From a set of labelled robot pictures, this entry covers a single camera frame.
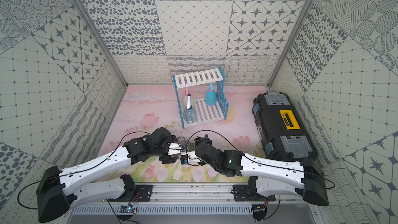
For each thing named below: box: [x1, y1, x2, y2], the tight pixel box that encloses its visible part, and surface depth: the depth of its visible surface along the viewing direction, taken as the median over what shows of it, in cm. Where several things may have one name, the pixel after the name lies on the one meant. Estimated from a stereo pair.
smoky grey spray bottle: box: [179, 144, 189, 165], surface depth 64 cm
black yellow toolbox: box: [251, 92, 319, 162], surface depth 81 cm
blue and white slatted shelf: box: [172, 66, 230, 130], surface depth 96 cm
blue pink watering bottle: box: [205, 82, 217, 107], surface depth 101 cm
